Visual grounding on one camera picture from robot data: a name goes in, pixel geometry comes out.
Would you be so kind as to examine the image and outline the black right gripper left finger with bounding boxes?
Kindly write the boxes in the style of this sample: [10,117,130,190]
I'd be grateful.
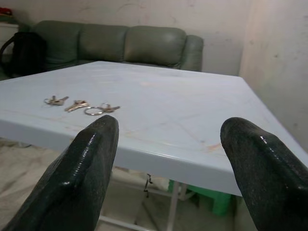
[0,115,120,231]

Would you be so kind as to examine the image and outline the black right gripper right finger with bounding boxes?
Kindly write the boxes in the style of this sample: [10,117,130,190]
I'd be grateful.
[220,117,308,231]

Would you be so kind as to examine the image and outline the brass keys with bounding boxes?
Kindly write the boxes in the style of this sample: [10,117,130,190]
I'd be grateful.
[64,100,103,116]

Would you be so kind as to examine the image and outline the green plastic stool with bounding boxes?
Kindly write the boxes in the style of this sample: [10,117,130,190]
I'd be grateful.
[168,179,233,216]

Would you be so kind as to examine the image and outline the silver key bunch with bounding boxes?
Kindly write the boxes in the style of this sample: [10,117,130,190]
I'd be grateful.
[100,103,120,114]
[43,95,70,106]

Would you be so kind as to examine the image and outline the black backpack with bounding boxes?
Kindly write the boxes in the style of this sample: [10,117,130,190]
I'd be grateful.
[0,31,48,77]

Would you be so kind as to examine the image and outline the green leather sofa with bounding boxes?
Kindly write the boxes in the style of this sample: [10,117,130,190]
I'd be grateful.
[31,20,204,73]

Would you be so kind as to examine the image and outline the black hanging cord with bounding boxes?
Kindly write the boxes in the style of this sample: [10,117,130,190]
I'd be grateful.
[143,173,154,199]

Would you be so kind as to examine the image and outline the white metal table frame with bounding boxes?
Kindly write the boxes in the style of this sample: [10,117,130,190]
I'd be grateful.
[98,180,188,231]

